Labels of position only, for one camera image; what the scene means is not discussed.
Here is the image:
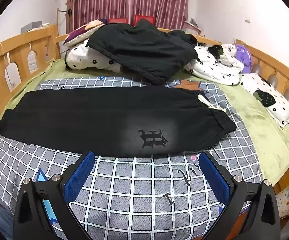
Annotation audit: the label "grey box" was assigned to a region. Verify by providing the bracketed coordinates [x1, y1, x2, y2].
[22, 22, 50, 33]

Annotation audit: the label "wooden bed frame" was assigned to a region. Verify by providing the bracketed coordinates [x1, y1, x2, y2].
[0, 24, 289, 188]

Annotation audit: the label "dark green jacket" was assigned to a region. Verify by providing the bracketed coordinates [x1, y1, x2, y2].
[87, 19, 198, 85]

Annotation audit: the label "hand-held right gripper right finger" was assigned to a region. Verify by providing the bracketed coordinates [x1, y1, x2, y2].
[199, 151, 283, 240]

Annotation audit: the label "pink framed board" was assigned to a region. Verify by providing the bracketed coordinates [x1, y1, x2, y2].
[184, 18, 205, 36]

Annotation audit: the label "black pants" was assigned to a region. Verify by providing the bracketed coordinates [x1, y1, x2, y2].
[0, 85, 237, 157]

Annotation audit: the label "white floral quilt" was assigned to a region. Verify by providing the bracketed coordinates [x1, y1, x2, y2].
[66, 40, 245, 87]

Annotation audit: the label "purple plush toy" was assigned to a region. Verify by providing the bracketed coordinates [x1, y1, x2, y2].
[234, 44, 253, 74]

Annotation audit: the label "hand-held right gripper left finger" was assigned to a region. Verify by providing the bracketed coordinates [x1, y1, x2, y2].
[13, 151, 96, 240]

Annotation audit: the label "purple patterned pillow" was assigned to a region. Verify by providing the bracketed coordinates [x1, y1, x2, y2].
[62, 19, 107, 47]

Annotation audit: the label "white floral pillow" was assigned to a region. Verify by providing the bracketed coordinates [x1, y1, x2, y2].
[241, 73, 289, 129]

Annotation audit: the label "grey checked blanket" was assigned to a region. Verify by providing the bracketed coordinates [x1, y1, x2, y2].
[0, 76, 263, 240]

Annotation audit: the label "wooden coat rack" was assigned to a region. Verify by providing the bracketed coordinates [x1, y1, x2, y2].
[56, 0, 73, 35]

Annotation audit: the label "green bed sheet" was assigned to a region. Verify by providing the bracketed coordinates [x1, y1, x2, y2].
[0, 57, 289, 186]

